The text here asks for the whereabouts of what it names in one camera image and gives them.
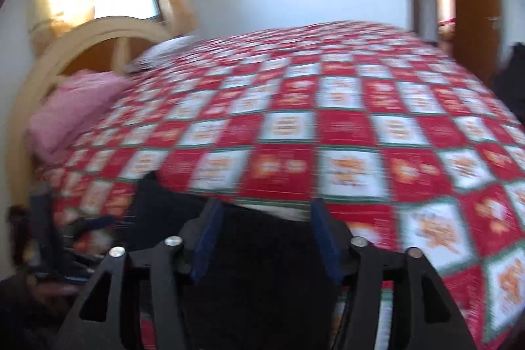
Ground black pants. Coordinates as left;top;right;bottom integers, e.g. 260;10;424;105
120;173;338;349

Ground pink pillow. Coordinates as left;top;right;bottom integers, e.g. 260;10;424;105
26;69;132;165

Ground red christmas patchwork bedspread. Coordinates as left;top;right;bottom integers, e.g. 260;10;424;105
47;21;524;349

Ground cream wooden headboard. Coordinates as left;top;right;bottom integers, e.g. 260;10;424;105
5;16;172;206

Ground grey striped pillow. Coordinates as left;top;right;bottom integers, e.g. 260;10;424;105
124;35;199;74

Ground black bag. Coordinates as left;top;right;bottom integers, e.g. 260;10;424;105
495;43;525;117

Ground brown wooden door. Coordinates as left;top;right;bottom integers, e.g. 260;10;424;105
453;0;501;83

